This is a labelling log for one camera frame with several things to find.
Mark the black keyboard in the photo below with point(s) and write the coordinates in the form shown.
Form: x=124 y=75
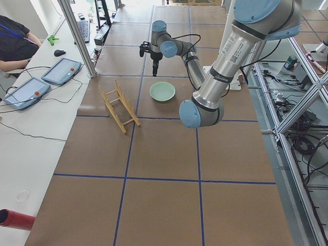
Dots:
x=84 y=29

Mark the teach pendant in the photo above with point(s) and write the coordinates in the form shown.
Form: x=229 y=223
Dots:
x=27 y=94
x=62 y=71

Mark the light green ceramic plate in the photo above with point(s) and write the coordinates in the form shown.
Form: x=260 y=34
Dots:
x=162 y=91

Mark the near teach pendant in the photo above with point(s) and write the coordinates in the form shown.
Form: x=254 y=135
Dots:
x=27 y=94

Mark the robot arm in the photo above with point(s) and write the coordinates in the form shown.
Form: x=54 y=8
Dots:
x=254 y=21
x=163 y=45

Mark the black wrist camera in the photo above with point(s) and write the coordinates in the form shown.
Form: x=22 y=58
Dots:
x=144 y=48

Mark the red cylinder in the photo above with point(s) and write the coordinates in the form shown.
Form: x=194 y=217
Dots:
x=16 y=220

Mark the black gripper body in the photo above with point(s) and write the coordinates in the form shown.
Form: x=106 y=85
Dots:
x=155 y=56

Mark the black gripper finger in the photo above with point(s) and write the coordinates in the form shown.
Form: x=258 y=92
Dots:
x=154 y=71

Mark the far teach pendant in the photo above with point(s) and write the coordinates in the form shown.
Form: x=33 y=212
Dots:
x=62 y=71

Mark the seated person black shirt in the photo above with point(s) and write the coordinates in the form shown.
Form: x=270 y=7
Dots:
x=18 y=45

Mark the aluminium frame rail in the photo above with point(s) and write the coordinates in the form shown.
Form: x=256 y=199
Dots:
x=68 y=13

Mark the black computer mouse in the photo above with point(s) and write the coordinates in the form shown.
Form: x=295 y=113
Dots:
x=59 y=52

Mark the green plastic clamp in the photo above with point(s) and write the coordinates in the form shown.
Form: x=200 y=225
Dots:
x=51 y=39

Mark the wooden dish rack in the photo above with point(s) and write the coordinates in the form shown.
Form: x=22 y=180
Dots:
x=119 y=107

